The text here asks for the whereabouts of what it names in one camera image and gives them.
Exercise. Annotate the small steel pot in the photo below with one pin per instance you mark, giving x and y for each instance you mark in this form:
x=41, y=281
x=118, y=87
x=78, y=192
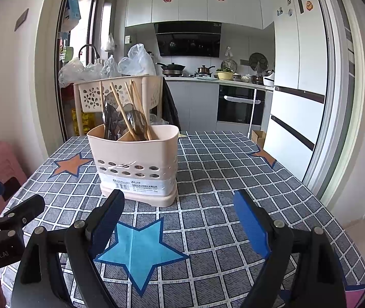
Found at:
x=257, y=78

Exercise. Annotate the white refrigerator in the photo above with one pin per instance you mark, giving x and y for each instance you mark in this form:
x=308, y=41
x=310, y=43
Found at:
x=297, y=118

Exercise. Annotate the clear plastic bags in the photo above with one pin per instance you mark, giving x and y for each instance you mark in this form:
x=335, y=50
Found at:
x=70, y=72

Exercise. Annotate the grey wall switch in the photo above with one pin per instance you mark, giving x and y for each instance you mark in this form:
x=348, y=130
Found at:
x=21, y=19

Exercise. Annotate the white upper cabinets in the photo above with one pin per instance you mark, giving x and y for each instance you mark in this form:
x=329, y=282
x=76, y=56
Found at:
x=195, y=6

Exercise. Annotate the dark hanging jacket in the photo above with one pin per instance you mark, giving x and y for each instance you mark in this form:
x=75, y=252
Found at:
x=169, y=106

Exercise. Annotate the white plastic bag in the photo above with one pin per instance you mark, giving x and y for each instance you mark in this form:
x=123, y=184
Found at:
x=137, y=59

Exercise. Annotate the steel cooking pot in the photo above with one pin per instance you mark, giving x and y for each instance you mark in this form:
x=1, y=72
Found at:
x=205, y=70

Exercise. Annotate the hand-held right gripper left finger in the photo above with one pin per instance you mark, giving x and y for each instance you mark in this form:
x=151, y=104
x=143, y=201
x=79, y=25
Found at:
x=105, y=227

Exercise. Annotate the crumpled clear plastic bag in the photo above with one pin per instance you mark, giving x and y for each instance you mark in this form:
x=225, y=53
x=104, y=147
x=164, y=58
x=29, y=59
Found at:
x=160, y=120

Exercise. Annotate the round steamer rack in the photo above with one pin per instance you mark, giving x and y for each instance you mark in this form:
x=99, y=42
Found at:
x=258, y=60

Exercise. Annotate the beige basket trolley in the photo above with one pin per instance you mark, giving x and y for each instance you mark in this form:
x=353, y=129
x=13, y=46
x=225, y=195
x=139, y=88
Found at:
x=89, y=85

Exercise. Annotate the yellow packages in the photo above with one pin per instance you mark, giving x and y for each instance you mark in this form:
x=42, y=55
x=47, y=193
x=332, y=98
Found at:
x=85, y=122

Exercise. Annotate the white rice cooker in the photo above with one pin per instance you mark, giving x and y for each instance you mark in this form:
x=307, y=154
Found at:
x=269, y=78

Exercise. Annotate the black kitchen faucet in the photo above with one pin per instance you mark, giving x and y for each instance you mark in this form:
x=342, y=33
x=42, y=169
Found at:
x=87, y=45

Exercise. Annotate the small hanging white bag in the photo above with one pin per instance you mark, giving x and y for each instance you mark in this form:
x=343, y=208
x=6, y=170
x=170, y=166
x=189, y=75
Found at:
x=108, y=43

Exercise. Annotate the black built-in oven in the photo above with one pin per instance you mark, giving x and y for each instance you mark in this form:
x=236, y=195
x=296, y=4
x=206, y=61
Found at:
x=233, y=109

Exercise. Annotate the grey checked star tablecloth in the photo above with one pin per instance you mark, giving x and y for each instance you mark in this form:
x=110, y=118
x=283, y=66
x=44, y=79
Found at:
x=221, y=179

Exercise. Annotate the black wok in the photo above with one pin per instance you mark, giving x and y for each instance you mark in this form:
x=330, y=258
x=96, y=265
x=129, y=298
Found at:
x=172, y=67

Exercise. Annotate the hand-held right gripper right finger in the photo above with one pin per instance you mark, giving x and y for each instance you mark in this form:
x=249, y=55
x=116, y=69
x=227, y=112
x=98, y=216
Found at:
x=249, y=224

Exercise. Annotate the blue hanging bag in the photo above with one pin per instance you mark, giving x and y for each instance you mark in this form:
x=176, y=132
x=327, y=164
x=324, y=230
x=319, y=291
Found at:
x=73, y=6

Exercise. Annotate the white mop pole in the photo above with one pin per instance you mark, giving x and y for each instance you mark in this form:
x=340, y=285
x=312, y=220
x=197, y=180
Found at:
x=253, y=109

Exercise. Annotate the yellow bowl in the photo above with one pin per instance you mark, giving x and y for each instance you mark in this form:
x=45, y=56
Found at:
x=224, y=75

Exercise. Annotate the beige plastic utensil holder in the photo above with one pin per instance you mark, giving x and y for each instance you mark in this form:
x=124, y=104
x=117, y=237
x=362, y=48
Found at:
x=131, y=154

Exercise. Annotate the small cardboard box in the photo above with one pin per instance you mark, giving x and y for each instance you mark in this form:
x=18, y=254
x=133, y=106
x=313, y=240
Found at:
x=258, y=138

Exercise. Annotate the black range hood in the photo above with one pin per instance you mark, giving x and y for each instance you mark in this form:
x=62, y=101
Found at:
x=188, y=43

